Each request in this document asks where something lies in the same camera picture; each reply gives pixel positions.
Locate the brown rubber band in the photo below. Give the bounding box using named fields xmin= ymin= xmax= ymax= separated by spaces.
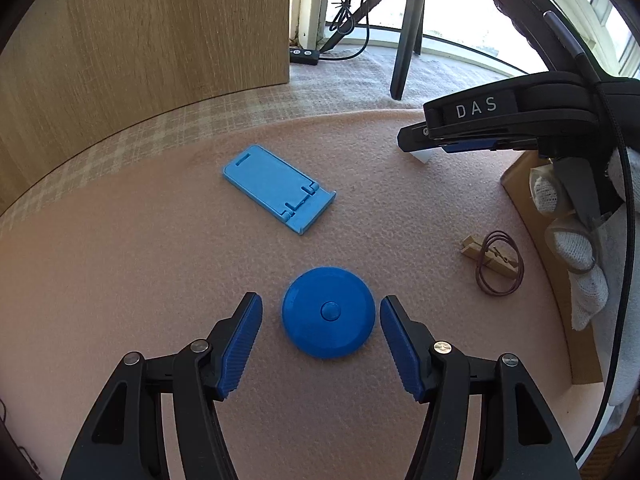
xmin=475 ymin=230 xmax=525 ymax=297

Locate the wooden clothespin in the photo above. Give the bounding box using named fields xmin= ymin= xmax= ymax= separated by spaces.
xmin=461 ymin=235 xmax=518 ymax=280

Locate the small white plastic cap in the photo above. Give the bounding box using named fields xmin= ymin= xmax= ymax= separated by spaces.
xmin=411 ymin=148 xmax=436 ymax=164

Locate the right white gloved hand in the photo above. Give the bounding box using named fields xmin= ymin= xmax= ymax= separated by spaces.
xmin=528 ymin=165 xmax=639 ymax=408

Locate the plaid bed sheet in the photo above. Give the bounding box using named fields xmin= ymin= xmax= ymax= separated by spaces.
xmin=1 ymin=47 xmax=517 ymax=234

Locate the cardboard box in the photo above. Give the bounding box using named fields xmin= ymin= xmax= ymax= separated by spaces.
xmin=500 ymin=151 xmax=603 ymax=385

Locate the blue phone stand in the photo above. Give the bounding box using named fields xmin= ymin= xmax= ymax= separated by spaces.
xmin=222 ymin=145 xmax=336 ymax=235

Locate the black tripod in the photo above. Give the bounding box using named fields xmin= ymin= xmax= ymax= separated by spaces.
xmin=319 ymin=0 xmax=425 ymax=101

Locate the large wooden board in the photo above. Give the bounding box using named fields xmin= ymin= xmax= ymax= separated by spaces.
xmin=1 ymin=0 xmax=288 ymax=206

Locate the black inline cable remote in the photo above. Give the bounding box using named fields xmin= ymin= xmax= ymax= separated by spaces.
xmin=290 ymin=48 xmax=320 ymax=66

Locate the ring light black cable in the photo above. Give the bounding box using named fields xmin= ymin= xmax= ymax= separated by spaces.
xmin=316 ymin=0 xmax=388 ymax=62

